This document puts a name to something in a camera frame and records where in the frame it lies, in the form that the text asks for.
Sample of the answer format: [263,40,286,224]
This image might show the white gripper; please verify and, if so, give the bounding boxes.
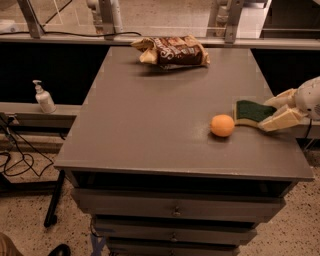
[258,76,320,132]

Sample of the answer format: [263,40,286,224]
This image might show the green and yellow sponge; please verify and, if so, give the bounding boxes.
[233,100,277,128]

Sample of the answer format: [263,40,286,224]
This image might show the orange fruit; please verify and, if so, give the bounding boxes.
[210,114,235,137]

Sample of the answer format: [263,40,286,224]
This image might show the brown chip bag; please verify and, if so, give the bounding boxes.
[131,35,210,69]

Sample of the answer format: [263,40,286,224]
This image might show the top grey drawer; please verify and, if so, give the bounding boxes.
[71,188,285,223]

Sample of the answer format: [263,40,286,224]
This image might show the grey drawer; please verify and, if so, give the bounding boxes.
[71,188,285,223]
[95,219,257,246]
[107,238,240,256]

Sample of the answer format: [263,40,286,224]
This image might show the grey drawer cabinet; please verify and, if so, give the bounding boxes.
[53,45,316,256]

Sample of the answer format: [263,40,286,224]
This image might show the middle grey drawer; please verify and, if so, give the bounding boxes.
[95,219,257,246]

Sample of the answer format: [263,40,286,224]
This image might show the bottom grey drawer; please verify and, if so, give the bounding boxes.
[107,238,240,256]

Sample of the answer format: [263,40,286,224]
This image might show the white pump bottle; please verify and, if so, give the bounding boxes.
[33,80,56,114]

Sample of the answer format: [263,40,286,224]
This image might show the black metal leg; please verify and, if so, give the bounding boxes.
[44,170,65,228]

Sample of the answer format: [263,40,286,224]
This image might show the black shoe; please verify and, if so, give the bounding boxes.
[48,244,71,256]

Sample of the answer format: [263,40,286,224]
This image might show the metal frame post middle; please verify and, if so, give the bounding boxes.
[86,0,123,40]

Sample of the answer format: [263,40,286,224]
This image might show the black cable on ledge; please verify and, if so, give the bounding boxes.
[0,30,143,38]

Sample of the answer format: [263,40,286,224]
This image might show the metal frame post left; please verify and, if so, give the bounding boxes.
[17,0,44,39]

